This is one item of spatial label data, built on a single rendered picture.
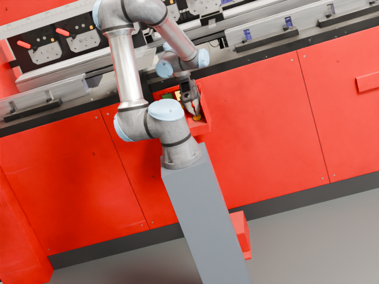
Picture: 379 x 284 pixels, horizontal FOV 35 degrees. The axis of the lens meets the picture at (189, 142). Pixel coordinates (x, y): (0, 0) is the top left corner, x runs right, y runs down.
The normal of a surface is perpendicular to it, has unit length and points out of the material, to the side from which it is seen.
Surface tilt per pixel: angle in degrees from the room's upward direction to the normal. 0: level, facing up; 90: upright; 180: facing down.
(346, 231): 0
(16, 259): 90
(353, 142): 90
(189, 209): 90
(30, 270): 90
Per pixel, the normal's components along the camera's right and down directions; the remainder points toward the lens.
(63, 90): -0.03, 0.44
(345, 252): -0.31, -0.86
